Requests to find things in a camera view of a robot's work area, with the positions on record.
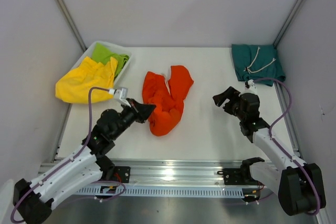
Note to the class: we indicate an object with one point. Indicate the yellow shorts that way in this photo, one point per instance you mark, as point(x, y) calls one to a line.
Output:
point(74, 86)

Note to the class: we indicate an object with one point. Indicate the right aluminium frame post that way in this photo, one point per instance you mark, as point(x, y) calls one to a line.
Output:
point(294, 11)

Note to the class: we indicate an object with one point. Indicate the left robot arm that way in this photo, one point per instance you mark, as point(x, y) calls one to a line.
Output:
point(35, 200)

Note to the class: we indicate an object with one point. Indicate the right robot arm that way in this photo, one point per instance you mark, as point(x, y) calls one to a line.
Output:
point(297, 184)

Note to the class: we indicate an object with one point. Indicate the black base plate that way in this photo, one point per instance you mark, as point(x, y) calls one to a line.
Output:
point(121, 174)
point(237, 176)

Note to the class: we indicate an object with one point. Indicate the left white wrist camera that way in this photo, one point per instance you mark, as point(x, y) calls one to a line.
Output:
point(120, 94)

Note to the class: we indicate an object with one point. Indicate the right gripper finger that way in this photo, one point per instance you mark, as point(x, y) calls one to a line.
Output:
point(231, 105)
point(229, 94)

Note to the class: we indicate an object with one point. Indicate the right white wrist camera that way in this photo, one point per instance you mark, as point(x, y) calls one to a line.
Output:
point(250, 87)

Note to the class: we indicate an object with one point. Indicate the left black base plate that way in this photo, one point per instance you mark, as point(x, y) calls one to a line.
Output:
point(121, 174)

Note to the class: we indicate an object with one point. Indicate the lime green shorts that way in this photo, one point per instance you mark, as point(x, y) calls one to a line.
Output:
point(102, 54)

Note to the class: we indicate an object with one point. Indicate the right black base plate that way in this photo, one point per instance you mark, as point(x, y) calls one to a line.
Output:
point(237, 176)

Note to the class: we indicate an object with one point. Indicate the white slotted cable duct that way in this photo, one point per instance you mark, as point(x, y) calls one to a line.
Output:
point(157, 191)

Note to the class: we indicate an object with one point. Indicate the orange shorts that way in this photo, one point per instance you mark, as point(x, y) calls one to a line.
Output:
point(168, 95)

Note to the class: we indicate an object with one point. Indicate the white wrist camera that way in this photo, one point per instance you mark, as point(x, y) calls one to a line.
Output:
point(250, 87)
point(120, 94)

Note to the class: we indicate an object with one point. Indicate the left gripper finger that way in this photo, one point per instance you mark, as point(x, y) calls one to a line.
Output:
point(143, 111)
point(133, 103)

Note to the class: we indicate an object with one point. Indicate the teal green shorts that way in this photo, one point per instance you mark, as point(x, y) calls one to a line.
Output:
point(253, 62)

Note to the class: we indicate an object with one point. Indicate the aluminium frame post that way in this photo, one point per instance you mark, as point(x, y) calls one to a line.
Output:
point(294, 11)
point(71, 23)

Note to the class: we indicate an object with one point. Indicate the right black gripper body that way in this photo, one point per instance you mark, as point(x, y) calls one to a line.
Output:
point(240, 115)

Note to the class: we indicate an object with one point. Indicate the left aluminium frame post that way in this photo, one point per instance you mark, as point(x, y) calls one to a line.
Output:
point(71, 23)

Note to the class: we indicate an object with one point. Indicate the aluminium mounting rail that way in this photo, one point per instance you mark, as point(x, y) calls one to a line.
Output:
point(176, 173)

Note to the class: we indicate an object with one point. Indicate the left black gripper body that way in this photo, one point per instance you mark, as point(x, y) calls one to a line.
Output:
point(127, 117)

